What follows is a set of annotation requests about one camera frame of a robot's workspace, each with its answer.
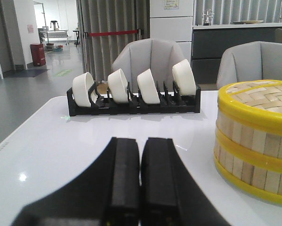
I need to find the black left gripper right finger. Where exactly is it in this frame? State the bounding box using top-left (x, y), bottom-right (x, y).
top-left (141, 137), bottom-right (228, 226)

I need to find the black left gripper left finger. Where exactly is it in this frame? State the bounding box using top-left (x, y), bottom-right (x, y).
top-left (12, 137), bottom-right (139, 226)

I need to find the bamboo steamer tray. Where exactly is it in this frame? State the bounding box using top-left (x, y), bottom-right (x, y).
top-left (214, 139), bottom-right (282, 205)
top-left (214, 111), bottom-right (282, 174)

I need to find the woven bamboo steamer lid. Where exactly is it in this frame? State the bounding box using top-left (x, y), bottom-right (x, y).
top-left (218, 80), bottom-right (282, 136)

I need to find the black bowl rack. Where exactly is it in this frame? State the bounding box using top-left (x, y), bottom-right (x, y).
top-left (66, 81), bottom-right (201, 116)

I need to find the white bowl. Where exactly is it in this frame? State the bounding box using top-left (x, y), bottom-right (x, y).
top-left (137, 69), bottom-right (160, 105)
top-left (107, 69), bottom-right (128, 104)
top-left (72, 72), bottom-right (94, 107)

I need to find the white bowl far left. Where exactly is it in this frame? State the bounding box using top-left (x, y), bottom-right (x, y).
top-left (72, 72), bottom-right (94, 107)

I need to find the white bowl right end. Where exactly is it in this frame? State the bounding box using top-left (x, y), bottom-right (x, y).
top-left (172, 59), bottom-right (196, 96)

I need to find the grey chair left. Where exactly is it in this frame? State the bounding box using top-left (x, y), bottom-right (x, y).
top-left (112, 39), bottom-right (185, 93)

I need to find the grey chair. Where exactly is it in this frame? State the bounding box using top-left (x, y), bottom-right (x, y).
top-left (217, 41), bottom-right (282, 89)
top-left (112, 39), bottom-right (185, 93)

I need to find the red barrier tape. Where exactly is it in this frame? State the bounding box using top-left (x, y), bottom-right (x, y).
top-left (84, 29), bottom-right (141, 37)

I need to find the red waste bin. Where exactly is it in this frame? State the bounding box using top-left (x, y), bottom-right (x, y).
top-left (30, 43), bottom-right (46, 66)

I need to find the grey counter shelf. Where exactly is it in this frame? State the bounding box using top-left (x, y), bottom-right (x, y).
top-left (191, 23), bottom-right (282, 84)

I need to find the grey chair right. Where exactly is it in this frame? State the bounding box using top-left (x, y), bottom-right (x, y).
top-left (217, 41), bottom-right (282, 89)

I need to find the white cabinet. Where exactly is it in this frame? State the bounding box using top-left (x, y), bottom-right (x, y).
top-left (150, 0), bottom-right (194, 61)

